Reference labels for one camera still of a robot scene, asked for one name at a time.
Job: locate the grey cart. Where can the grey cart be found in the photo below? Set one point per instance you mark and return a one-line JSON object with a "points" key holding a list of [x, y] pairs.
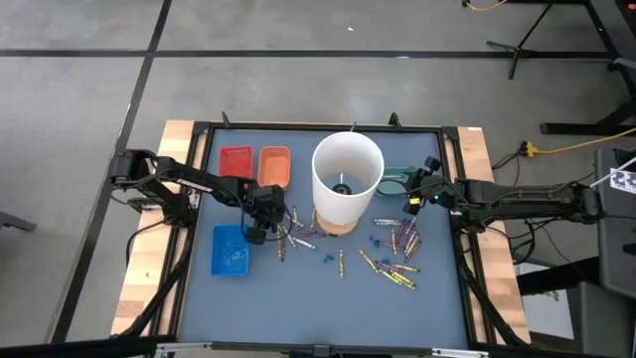
{"points": [[616, 238]]}

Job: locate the blue plastic basket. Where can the blue plastic basket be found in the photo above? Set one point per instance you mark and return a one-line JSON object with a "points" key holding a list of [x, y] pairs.
{"points": [[218, 263]]}

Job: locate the orange plastic bin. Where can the orange plastic bin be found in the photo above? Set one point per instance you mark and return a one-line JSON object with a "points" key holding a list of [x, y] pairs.
{"points": [[273, 166]]}

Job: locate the white marker tag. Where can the white marker tag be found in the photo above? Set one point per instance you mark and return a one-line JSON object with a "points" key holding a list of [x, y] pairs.
{"points": [[623, 180]]}

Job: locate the grey furniture leg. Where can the grey furniture leg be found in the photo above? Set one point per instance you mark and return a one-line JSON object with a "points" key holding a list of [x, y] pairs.
{"points": [[15, 221]]}

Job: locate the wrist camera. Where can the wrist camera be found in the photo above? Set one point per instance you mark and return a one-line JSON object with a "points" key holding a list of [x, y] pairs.
{"points": [[413, 205], [256, 235]]}

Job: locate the red plastic basket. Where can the red plastic basket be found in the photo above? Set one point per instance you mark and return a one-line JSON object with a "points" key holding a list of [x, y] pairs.
{"points": [[236, 159]]}

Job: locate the dark grey bin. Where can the dark grey bin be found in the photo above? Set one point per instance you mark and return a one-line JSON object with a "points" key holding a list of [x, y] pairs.
{"points": [[601, 318]]}

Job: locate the black desk leg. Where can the black desk leg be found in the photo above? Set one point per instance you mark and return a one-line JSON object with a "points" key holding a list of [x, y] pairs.
{"points": [[571, 128]]}

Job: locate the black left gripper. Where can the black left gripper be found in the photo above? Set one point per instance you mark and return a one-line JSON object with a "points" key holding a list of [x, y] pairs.
{"points": [[268, 199]]}

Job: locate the white lamp wooden base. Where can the white lamp wooden base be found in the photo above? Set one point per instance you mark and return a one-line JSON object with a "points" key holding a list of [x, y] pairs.
{"points": [[348, 199]]}

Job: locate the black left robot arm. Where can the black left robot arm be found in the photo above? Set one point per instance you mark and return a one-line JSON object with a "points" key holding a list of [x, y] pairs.
{"points": [[199, 183]]}

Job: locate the white crayon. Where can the white crayon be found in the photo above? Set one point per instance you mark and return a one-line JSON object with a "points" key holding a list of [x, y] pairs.
{"points": [[392, 175], [386, 220], [304, 242], [387, 224], [289, 237]]}

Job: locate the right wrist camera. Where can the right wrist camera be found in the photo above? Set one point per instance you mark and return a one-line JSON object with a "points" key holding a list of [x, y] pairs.
{"points": [[413, 205]]}

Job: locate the yellow-green crayon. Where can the yellow-green crayon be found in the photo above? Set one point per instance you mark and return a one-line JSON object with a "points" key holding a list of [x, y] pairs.
{"points": [[411, 243], [294, 217]]}

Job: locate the black tripod stand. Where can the black tripod stand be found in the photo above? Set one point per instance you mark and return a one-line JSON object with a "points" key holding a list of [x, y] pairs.
{"points": [[519, 49]]}

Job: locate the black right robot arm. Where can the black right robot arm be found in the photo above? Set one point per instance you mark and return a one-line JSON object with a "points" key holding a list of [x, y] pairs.
{"points": [[522, 201]]}

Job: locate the teal plastic bin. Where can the teal plastic bin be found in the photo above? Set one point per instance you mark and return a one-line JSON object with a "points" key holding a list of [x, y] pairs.
{"points": [[397, 170]]}

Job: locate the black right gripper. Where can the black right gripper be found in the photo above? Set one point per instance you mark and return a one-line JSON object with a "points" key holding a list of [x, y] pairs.
{"points": [[429, 189]]}

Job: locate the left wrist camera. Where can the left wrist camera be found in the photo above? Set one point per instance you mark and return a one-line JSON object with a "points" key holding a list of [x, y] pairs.
{"points": [[256, 235]]}

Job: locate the white box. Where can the white box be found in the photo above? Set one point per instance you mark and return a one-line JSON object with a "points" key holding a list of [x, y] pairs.
{"points": [[544, 303]]}

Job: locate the blue-grey table mat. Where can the blue-grey table mat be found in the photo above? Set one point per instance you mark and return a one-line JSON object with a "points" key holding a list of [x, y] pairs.
{"points": [[298, 308]]}

